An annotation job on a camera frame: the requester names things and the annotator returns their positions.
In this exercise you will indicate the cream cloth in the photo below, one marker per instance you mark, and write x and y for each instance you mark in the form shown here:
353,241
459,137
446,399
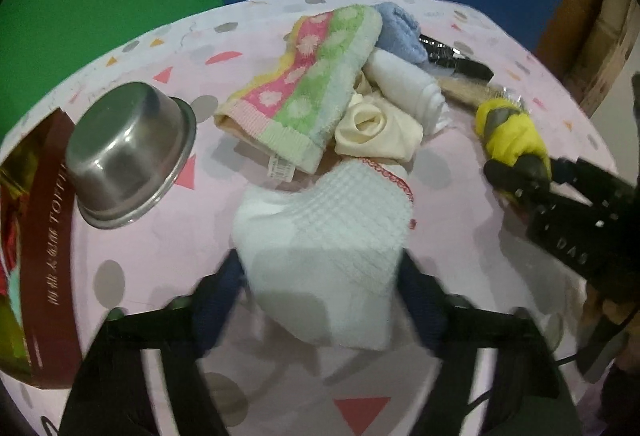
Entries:
370,126

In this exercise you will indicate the white towel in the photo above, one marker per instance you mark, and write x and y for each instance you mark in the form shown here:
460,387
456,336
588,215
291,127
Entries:
405,81

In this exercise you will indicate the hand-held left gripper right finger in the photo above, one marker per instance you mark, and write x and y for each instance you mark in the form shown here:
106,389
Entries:
421,306

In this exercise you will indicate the white waffle cloth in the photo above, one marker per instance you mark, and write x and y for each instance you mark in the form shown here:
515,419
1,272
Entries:
325,241

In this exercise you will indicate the yellow cloth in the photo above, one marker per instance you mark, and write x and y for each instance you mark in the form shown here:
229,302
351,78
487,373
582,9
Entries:
515,136

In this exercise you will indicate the pink patterned tablecloth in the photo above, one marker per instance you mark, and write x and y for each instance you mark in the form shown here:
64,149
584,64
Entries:
450,216

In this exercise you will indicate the colourful shiny wrapper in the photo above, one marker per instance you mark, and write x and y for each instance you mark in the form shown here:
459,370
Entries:
15,196

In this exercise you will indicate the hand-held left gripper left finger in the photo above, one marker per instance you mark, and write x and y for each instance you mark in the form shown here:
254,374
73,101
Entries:
220,303

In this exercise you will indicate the dark red box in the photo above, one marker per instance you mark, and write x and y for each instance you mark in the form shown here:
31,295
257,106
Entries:
50,266

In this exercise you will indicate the light blue towel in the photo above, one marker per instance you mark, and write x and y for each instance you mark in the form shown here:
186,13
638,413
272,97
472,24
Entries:
400,31

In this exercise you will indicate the black purple foil packet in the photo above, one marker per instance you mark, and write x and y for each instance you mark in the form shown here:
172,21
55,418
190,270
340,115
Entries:
450,56

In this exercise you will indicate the wooden brush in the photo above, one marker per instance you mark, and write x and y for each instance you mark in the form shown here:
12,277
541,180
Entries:
465,91

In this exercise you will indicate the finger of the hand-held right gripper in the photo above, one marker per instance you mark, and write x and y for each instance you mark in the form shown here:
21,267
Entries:
585,174
520,181

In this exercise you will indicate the steel bowl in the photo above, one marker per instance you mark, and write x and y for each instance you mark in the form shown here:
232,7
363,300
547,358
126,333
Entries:
125,151

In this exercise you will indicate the person's right hand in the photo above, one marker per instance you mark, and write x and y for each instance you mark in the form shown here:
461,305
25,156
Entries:
600,308

